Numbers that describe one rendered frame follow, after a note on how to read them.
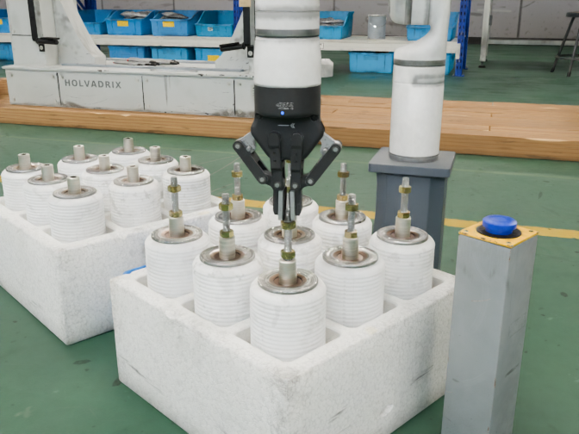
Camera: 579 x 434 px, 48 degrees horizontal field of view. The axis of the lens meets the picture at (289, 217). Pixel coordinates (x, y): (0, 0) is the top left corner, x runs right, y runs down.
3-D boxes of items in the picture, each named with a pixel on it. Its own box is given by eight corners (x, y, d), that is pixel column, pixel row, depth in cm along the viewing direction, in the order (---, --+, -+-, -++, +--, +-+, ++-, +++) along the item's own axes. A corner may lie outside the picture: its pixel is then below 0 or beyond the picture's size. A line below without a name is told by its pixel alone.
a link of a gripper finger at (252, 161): (242, 134, 77) (277, 170, 78) (232, 144, 77) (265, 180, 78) (237, 139, 74) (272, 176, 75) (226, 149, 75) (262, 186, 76)
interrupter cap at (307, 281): (280, 267, 86) (280, 262, 86) (329, 280, 82) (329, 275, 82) (245, 287, 80) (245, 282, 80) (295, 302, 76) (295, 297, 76)
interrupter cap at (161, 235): (183, 249, 92) (183, 244, 92) (140, 240, 95) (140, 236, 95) (212, 232, 98) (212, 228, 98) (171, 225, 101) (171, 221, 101)
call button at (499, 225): (491, 226, 82) (493, 211, 82) (521, 234, 80) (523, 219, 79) (475, 234, 80) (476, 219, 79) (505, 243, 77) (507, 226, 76)
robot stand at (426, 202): (375, 282, 141) (381, 146, 131) (444, 291, 136) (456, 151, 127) (361, 312, 127) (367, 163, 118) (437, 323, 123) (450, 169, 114)
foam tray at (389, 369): (291, 305, 131) (291, 220, 125) (461, 383, 104) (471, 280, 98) (118, 381, 105) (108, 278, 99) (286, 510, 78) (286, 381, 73)
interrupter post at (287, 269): (285, 278, 82) (285, 254, 81) (301, 282, 81) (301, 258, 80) (274, 284, 81) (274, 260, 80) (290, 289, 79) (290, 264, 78)
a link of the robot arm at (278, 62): (333, 76, 79) (334, 23, 77) (324, 89, 69) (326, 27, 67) (260, 75, 80) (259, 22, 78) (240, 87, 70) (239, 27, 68)
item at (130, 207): (149, 255, 137) (143, 172, 131) (174, 269, 130) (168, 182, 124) (107, 267, 131) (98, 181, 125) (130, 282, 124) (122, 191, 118)
